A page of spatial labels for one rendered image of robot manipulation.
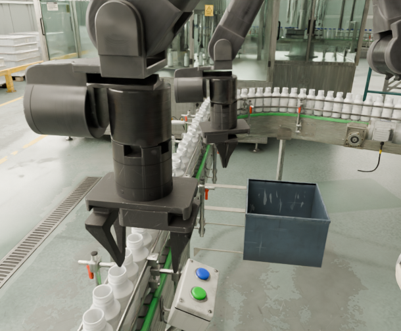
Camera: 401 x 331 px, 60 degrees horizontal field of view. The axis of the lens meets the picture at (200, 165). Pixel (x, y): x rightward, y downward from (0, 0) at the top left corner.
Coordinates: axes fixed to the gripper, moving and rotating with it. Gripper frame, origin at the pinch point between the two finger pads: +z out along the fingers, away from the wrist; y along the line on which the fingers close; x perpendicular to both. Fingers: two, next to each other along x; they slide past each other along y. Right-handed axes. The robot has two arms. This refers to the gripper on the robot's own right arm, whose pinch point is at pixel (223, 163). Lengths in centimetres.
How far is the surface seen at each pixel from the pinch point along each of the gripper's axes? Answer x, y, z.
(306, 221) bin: -33, -37, 44
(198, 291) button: 16.4, 8.5, 21.0
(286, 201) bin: -63, -40, 54
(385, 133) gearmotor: -111, -117, 45
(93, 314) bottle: 23.1, 28.2, 16.4
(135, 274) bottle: 9.6, 22.0, 20.6
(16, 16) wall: -1155, 437, 10
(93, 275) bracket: -0.2, 34.0, 28.4
